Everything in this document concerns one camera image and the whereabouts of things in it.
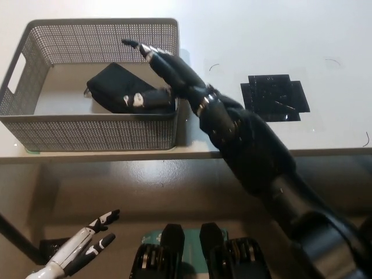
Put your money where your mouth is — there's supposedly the black square tape patch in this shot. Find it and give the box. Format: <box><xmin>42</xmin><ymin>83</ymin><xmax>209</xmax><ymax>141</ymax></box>
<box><xmin>240</xmin><ymin>74</ymin><xmax>310</xmax><ymax>122</ymax></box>

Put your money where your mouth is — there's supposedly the black fabric pencil case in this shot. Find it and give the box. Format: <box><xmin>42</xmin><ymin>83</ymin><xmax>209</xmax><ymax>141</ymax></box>
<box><xmin>84</xmin><ymin>63</ymin><xmax>178</xmax><ymax>115</ymax></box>

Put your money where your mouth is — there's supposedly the black metal table leg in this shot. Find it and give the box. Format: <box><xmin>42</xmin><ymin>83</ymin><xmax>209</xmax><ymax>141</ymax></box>
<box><xmin>0</xmin><ymin>214</ymin><xmax>44</xmax><ymax>264</ymax></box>

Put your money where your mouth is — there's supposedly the black teal robot torso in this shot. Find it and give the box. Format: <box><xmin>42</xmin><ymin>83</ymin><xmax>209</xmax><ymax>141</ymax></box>
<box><xmin>130</xmin><ymin>222</ymin><xmax>274</xmax><ymax>279</ymax></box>

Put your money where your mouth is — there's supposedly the grey perforated plastic basket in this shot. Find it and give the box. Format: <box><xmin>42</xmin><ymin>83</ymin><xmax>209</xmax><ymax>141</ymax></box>
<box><xmin>0</xmin><ymin>19</ymin><xmax>180</xmax><ymax>152</ymax></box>

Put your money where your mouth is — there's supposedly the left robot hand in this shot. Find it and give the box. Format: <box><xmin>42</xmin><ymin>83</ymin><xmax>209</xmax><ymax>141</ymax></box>
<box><xmin>26</xmin><ymin>209</ymin><xmax>120</xmax><ymax>279</ymax></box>

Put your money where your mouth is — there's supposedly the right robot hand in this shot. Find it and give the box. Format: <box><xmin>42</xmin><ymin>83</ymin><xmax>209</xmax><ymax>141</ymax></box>
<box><xmin>121</xmin><ymin>39</ymin><xmax>210</xmax><ymax>110</ymax></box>

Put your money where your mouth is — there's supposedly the black floor plate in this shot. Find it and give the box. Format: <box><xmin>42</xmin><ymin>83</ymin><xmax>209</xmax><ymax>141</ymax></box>
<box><xmin>39</xmin><ymin>238</ymin><xmax>73</xmax><ymax>260</ymax></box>

